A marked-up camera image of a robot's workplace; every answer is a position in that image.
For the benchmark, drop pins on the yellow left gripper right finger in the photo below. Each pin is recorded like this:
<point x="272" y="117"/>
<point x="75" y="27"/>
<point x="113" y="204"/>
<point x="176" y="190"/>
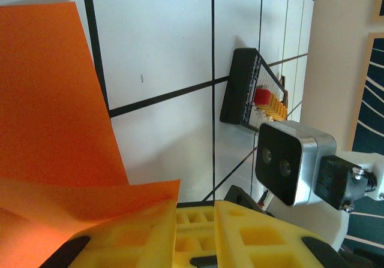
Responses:
<point x="264" y="244"/>

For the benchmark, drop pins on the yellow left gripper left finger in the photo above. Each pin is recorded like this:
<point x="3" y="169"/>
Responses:
<point x="135" y="250"/>

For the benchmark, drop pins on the orange paper sheet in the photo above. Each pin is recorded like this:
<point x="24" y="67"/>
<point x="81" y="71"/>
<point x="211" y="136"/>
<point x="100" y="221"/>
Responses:
<point x="48" y="115"/>

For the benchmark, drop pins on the black tray with blocks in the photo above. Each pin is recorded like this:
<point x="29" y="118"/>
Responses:
<point x="237" y="94"/>

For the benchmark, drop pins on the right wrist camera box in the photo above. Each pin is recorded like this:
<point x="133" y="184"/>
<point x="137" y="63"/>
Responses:
<point x="279" y="163"/>

